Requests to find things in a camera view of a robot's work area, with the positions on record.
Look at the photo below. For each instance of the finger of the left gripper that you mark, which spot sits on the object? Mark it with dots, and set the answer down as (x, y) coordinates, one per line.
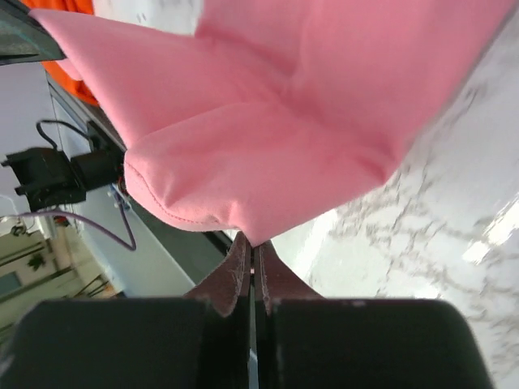
(23, 39)

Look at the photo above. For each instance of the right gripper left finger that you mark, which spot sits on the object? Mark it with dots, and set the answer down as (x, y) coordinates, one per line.
(225, 343)

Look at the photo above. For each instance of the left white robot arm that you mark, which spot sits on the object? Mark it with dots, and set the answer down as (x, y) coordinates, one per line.
(47, 176)

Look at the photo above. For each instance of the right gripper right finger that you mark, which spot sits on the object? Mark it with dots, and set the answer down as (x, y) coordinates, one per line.
(273, 281)

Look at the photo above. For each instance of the folded orange t shirt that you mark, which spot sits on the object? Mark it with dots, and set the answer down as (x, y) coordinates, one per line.
(62, 71)

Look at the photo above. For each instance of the pink t shirt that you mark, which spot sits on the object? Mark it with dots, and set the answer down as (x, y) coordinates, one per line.
(360, 78)

